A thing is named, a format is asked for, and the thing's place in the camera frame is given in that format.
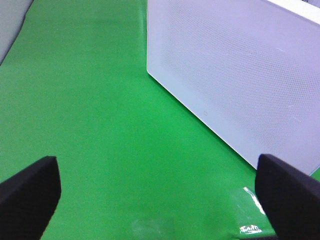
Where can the white microwave door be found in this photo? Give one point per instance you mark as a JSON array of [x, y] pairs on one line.
[[248, 69]]

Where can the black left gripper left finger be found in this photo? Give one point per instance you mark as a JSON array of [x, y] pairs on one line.
[[29, 199]]

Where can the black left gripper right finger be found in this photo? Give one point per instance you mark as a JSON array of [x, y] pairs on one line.
[[289, 198]]

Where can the white microwave oven body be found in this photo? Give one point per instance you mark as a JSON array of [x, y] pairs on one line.
[[308, 9]]

